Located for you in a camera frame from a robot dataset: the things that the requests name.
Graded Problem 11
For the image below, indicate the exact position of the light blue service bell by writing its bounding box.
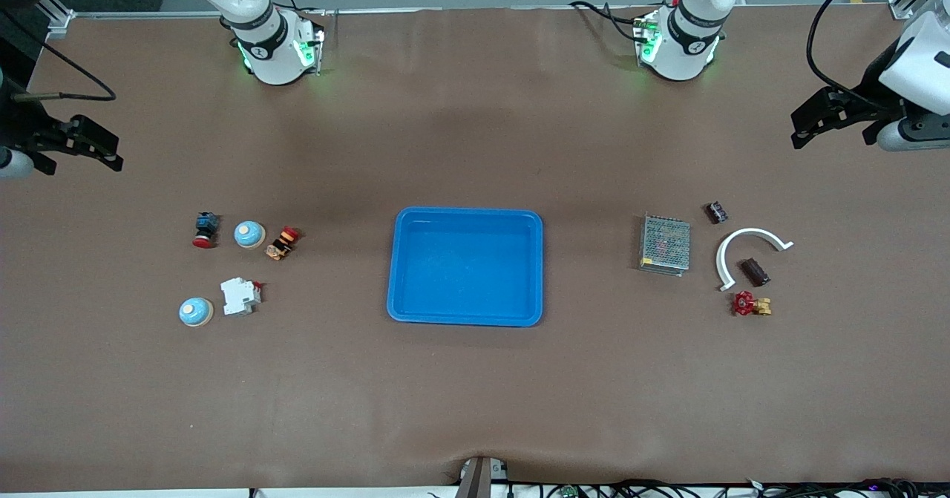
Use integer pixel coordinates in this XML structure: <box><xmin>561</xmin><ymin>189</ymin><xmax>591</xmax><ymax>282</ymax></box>
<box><xmin>178</xmin><ymin>297</ymin><xmax>214</xmax><ymax>328</ymax></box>
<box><xmin>234</xmin><ymin>220</ymin><xmax>266</xmax><ymax>250</ymax></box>

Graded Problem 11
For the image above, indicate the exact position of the white curved plastic piece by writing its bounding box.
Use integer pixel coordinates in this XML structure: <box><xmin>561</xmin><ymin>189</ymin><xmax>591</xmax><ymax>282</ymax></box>
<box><xmin>715</xmin><ymin>227</ymin><xmax>795</xmax><ymax>292</ymax></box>

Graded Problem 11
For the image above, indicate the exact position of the metal mesh power supply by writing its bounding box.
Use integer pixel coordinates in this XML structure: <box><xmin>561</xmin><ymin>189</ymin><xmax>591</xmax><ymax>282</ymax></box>
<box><xmin>638</xmin><ymin>214</ymin><xmax>692</xmax><ymax>278</ymax></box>

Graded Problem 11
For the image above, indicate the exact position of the white circuit breaker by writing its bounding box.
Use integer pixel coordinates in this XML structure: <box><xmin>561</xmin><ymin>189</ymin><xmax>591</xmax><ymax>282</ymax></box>
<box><xmin>220</xmin><ymin>277</ymin><xmax>263</xmax><ymax>316</ymax></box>

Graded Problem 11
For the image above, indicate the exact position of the orange yellow emergency stop button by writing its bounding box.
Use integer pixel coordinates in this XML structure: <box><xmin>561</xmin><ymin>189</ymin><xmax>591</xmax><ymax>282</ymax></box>
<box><xmin>266</xmin><ymin>226</ymin><xmax>301</xmax><ymax>261</ymax></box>

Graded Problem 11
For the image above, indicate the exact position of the blue plastic tray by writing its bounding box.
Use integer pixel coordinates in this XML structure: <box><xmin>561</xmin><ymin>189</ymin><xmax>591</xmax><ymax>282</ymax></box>
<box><xmin>387</xmin><ymin>207</ymin><xmax>544</xmax><ymax>328</ymax></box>

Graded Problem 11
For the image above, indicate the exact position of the brown metal table clamp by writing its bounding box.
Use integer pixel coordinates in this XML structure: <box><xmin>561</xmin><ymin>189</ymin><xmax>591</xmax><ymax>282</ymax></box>
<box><xmin>454</xmin><ymin>456</ymin><xmax>511</xmax><ymax>498</ymax></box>

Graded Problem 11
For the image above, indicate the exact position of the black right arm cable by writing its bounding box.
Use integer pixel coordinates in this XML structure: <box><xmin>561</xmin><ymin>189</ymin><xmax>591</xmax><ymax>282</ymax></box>
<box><xmin>0</xmin><ymin>7</ymin><xmax>118</xmax><ymax>102</ymax></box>

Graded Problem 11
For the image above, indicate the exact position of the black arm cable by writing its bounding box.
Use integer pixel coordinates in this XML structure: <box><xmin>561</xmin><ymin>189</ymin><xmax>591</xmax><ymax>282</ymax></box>
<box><xmin>807</xmin><ymin>0</ymin><xmax>888</xmax><ymax>102</ymax></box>
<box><xmin>0</xmin><ymin>7</ymin><xmax>118</xmax><ymax>102</ymax></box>

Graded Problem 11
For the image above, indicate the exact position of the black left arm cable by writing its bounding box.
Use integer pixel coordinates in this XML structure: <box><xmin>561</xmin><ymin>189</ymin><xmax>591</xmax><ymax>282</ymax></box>
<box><xmin>807</xmin><ymin>0</ymin><xmax>888</xmax><ymax>102</ymax></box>

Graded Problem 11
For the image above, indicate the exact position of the red mushroom push button switch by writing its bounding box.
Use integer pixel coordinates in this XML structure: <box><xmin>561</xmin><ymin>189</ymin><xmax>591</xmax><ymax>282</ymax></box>
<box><xmin>192</xmin><ymin>212</ymin><xmax>220</xmax><ymax>249</ymax></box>

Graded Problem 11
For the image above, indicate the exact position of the red handle brass valve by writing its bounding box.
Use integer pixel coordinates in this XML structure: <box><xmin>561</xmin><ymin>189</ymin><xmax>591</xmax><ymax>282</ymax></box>
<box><xmin>733</xmin><ymin>290</ymin><xmax>773</xmax><ymax>317</ymax></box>

